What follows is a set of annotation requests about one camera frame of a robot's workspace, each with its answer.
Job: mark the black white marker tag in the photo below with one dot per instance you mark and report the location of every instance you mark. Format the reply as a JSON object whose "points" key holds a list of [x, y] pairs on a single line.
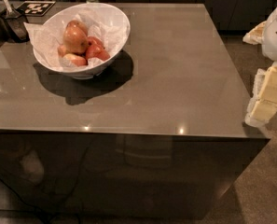
{"points": [[36, 8]]}

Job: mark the white crumpled paper liner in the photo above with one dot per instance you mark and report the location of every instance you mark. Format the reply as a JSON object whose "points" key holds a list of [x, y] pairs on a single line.
{"points": [[44, 44]]}

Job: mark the red apple middle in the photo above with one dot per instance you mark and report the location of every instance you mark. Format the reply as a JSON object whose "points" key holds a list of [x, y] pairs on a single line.
{"points": [[94, 40]]}

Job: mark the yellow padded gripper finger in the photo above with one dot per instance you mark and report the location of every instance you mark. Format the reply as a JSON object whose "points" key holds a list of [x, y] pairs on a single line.
{"points": [[263, 104], [255, 36]]}

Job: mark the small apple left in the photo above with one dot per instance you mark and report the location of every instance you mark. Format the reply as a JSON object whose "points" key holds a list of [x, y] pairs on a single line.
{"points": [[61, 50]]}

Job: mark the black scoop with white handle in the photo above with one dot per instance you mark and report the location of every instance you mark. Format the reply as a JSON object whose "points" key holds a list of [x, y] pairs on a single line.
{"points": [[14, 22]]}

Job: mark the white ceramic bowl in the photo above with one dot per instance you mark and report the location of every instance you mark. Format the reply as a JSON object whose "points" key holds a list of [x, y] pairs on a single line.
{"points": [[82, 72]]}

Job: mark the red apple right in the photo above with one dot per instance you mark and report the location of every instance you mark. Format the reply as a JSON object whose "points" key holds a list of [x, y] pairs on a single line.
{"points": [[97, 51]]}

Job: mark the red apple behind top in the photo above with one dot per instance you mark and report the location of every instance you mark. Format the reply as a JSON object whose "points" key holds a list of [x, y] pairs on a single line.
{"points": [[78, 24]]}

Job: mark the pale red apple front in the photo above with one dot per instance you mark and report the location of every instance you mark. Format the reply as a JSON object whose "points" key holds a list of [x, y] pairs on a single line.
{"points": [[75, 59]]}

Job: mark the large yellow-red apple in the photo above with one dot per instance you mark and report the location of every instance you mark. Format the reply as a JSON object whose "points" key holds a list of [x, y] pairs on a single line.
{"points": [[75, 40]]}

